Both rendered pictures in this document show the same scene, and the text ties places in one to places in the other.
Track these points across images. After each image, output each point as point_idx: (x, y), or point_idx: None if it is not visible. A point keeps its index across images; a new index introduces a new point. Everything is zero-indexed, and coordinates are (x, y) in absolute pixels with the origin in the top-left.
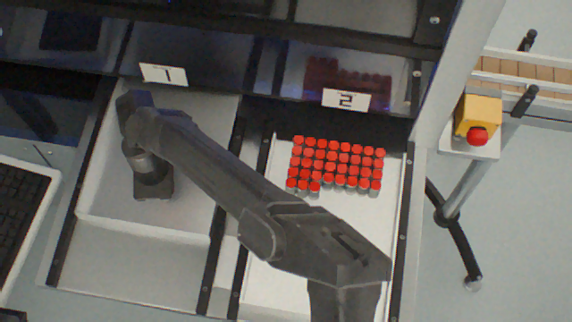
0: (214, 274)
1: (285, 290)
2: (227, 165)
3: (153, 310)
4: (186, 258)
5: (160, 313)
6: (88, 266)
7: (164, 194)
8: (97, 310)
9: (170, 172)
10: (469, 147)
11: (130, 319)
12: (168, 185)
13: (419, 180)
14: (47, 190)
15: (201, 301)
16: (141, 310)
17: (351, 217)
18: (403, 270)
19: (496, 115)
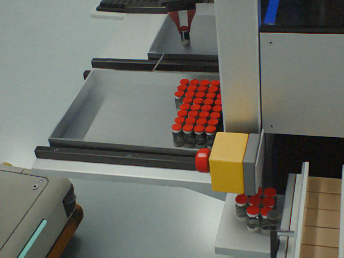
0: (122, 67)
1: (101, 100)
2: None
3: (200, 231)
4: (137, 57)
5: (197, 236)
6: (139, 21)
7: (160, 0)
8: (201, 196)
9: (178, 0)
10: (230, 218)
11: (192, 217)
12: (167, 1)
13: (191, 176)
14: None
15: (99, 59)
16: (200, 223)
17: (157, 132)
18: (97, 155)
19: (218, 154)
